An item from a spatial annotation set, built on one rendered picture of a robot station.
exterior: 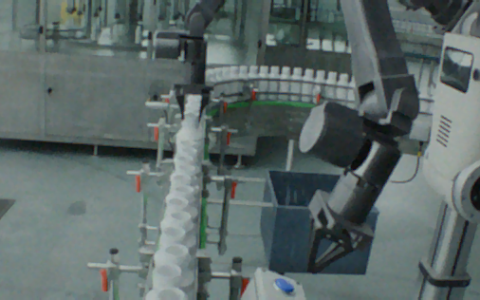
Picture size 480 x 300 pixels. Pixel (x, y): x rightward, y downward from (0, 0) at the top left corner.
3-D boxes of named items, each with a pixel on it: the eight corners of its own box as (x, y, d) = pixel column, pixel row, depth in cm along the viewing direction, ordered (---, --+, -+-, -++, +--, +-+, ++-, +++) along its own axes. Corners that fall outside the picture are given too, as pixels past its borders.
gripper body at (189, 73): (173, 85, 131) (175, 56, 128) (213, 88, 131) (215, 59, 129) (171, 90, 125) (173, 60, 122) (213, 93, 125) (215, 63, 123)
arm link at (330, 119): (422, 93, 64) (383, 106, 72) (348, 53, 61) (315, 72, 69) (402, 181, 61) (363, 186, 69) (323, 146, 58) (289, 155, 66)
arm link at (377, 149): (414, 152, 63) (396, 137, 68) (370, 131, 61) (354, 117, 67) (387, 198, 65) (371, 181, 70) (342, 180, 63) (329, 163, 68)
